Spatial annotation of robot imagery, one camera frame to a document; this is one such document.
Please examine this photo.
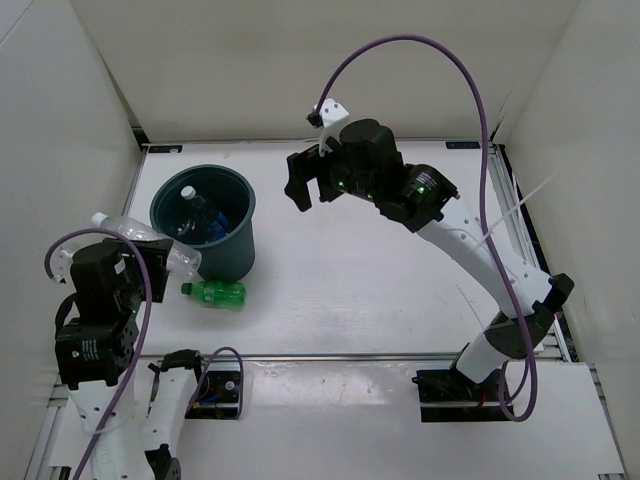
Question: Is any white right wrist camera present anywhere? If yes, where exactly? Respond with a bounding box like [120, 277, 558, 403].
[306, 98, 350, 157]

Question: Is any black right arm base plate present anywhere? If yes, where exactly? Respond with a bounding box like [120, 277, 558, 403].
[412, 368, 508, 423]

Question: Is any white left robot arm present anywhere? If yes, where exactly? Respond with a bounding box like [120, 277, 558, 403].
[54, 238, 210, 479]

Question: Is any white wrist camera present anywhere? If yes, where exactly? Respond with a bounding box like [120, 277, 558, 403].
[306, 98, 350, 157]
[51, 246, 75, 284]

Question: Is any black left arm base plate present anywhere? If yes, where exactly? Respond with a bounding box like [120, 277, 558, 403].
[185, 365, 243, 420]

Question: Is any dark teal ribbed bin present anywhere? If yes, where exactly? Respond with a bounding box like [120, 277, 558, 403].
[150, 165, 256, 282]

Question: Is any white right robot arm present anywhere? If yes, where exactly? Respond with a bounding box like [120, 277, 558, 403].
[284, 119, 574, 400]

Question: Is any clear plastic bottle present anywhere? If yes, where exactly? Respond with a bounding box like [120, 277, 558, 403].
[91, 212, 202, 281]

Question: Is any green plastic bottle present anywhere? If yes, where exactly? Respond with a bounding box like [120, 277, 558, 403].
[180, 280, 246, 308]

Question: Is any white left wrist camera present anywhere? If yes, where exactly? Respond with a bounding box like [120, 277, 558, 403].
[51, 246, 75, 284]

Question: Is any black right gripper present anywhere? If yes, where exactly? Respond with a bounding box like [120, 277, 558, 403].
[286, 138, 381, 213]

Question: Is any white cable tie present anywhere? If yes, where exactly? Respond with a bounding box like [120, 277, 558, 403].
[472, 172, 558, 251]

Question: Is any blue label bottle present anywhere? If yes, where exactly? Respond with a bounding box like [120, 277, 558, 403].
[180, 185, 226, 219]
[176, 214, 229, 245]

